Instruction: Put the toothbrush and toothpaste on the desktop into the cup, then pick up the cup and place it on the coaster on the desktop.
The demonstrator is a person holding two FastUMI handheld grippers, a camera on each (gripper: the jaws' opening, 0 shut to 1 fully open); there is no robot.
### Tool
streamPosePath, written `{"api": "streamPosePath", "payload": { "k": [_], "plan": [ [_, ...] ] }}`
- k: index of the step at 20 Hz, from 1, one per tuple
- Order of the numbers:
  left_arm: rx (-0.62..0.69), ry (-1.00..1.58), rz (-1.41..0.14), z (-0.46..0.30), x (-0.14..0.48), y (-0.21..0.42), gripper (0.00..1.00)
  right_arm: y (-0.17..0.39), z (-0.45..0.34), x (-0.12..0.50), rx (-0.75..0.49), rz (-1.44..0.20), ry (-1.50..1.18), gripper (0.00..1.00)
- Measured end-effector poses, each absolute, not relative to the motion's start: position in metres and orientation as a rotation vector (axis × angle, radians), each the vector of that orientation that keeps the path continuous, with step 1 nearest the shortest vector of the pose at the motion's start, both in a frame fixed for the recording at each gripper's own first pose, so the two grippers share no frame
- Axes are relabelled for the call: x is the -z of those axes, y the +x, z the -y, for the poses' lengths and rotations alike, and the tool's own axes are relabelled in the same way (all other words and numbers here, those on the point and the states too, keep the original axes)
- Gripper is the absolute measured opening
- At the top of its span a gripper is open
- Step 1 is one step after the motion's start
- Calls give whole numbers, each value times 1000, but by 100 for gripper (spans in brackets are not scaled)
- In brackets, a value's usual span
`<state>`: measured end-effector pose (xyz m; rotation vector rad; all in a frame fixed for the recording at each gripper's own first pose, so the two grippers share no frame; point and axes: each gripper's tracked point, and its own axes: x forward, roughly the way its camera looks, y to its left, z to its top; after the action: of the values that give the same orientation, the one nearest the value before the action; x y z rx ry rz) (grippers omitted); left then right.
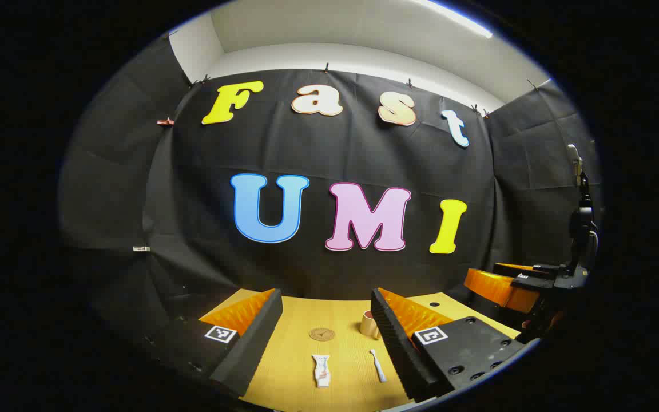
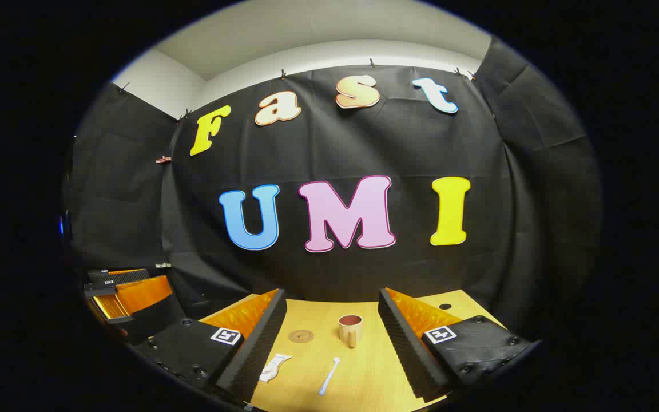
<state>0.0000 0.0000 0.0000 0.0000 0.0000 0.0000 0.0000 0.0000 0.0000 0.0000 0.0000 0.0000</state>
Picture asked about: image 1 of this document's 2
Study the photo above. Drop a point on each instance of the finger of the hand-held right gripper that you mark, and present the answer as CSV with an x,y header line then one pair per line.
x,y
492,286
512,267

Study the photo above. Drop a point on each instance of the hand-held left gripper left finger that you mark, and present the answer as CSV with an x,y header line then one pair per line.
x,y
252,343

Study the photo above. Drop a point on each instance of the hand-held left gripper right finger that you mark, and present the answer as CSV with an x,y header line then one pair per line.
x,y
398,349

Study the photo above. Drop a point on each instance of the light blue toothbrush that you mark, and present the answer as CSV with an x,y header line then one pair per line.
x,y
378,367

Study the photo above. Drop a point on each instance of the beige cup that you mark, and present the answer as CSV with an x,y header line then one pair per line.
x,y
368,327

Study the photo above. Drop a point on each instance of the round brown coaster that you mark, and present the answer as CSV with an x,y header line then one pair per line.
x,y
322,334

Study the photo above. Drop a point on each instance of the white toothpaste tube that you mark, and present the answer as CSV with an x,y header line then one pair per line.
x,y
321,372

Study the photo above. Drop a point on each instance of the wooden desktop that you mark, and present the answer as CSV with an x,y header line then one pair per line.
x,y
292,355

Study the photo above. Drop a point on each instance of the copper clip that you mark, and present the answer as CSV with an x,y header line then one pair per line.
x,y
165,121

